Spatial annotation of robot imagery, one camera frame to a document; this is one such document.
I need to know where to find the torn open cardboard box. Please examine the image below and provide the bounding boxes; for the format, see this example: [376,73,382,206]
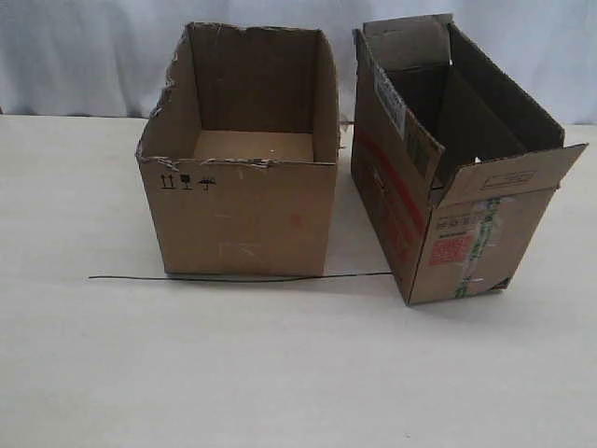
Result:
[135,22,340,276]

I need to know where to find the white backdrop curtain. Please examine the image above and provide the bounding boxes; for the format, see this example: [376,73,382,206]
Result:
[1,1,596,124]

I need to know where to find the labelled cardboard box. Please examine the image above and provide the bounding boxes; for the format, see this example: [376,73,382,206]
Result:
[351,14,584,305]

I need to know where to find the thin black line marker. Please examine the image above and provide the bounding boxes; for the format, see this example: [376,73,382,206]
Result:
[88,272,392,284]

